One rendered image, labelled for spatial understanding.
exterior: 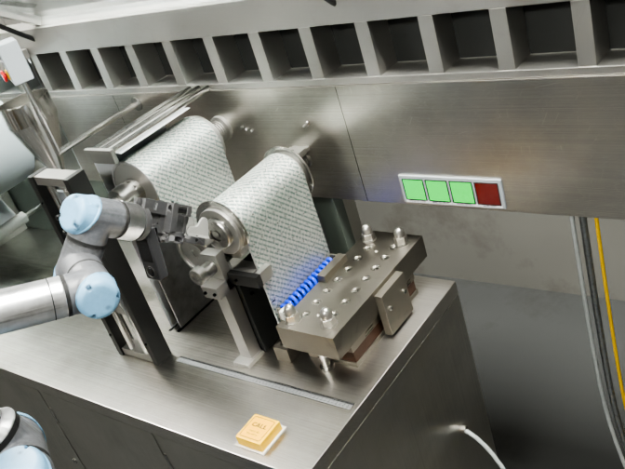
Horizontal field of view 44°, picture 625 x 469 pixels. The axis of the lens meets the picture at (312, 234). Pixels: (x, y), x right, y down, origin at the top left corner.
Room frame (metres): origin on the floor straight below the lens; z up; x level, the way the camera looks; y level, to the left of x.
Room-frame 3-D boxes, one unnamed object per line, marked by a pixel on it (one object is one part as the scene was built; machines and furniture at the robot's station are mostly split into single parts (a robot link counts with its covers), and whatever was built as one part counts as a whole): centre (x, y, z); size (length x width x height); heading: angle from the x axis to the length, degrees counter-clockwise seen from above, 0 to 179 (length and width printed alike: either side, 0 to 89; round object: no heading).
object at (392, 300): (1.47, -0.13, 0.97); 0.10 x 0.03 x 0.11; 135
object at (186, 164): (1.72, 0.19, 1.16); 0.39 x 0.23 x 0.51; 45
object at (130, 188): (1.70, 0.38, 1.34); 0.06 x 0.06 x 0.06; 45
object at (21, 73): (1.95, 0.56, 1.66); 0.07 x 0.07 x 0.10; 20
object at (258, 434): (1.26, 0.24, 0.91); 0.07 x 0.07 x 0.02; 45
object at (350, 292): (1.53, -0.05, 1.00); 0.40 x 0.16 x 0.06; 135
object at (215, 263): (1.54, 0.24, 1.05); 0.06 x 0.05 x 0.31; 135
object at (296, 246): (1.59, 0.06, 1.11); 0.23 x 0.01 x 0.18; 135
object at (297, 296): (1.57, 0.04, 1.03); 0.21 x 0.04 x 0.03; 135
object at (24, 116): (2.12, 0.62, 1.50); 0.14 x 0.14 x 0.06
